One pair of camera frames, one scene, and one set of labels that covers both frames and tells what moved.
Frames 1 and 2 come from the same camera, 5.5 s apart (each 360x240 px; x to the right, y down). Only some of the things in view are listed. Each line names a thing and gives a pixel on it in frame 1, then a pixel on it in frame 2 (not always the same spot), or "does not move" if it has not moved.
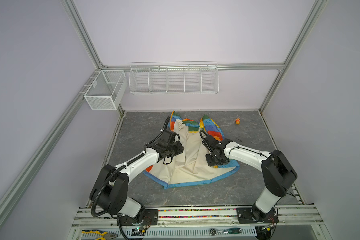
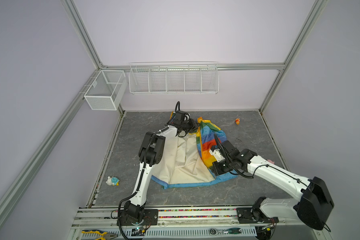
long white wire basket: x=174 y=78 does not move
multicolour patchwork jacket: x=188 y=168 does not move
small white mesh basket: x=106 y=90 does not move
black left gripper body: x=174 y=149 -> x=189 y=126
